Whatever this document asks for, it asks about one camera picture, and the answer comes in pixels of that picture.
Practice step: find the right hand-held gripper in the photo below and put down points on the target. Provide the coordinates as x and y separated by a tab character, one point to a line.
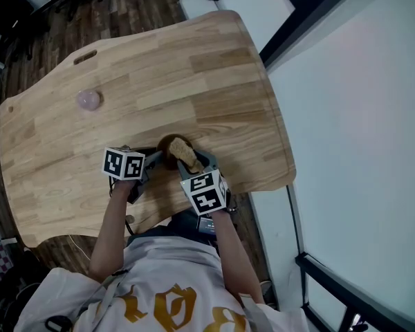
204	192

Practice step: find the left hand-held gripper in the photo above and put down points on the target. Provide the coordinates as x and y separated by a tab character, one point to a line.
124	163

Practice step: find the brown bowl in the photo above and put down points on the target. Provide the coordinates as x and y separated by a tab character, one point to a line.
165	149

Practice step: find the person's right forearm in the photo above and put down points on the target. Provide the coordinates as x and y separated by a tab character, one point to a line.
237	254

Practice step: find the person's left forearm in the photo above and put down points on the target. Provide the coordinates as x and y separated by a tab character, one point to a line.
105	233

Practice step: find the person's dark trousers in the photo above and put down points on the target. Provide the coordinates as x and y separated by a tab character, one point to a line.
181	223

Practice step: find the small device with screen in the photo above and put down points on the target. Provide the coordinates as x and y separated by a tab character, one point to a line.
207	225

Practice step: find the pink translucent ball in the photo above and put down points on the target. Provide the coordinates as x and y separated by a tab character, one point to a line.
88	100

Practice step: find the white shirt with gold print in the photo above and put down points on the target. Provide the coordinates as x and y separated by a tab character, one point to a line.
152	289

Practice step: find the black bag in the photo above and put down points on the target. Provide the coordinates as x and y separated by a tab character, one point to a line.
7	9

